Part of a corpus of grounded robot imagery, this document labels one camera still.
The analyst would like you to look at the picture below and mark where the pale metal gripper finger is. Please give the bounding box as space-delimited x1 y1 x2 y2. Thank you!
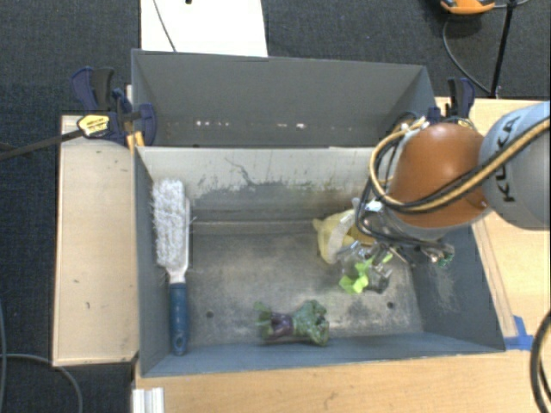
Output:
363 254 395 294
336 240 381 268

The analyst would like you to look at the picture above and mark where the lime green crumpled thing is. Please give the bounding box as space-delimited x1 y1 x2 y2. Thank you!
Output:
338 253 393 295

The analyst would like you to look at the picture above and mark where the yellow cloth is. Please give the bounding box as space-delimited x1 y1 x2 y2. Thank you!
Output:
312 209 365 265

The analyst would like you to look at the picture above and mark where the grey metal bin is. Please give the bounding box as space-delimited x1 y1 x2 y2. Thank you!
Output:
130 48 507 379

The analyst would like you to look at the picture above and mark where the green and purple toy vegetable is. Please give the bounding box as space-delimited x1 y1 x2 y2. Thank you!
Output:
252 299 331 347

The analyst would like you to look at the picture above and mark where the pale wood board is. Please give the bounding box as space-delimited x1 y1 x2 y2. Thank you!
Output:
52 114 140 367

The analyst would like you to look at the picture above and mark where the white brush with blue handle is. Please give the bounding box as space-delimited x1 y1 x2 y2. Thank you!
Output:
150 178 192 356

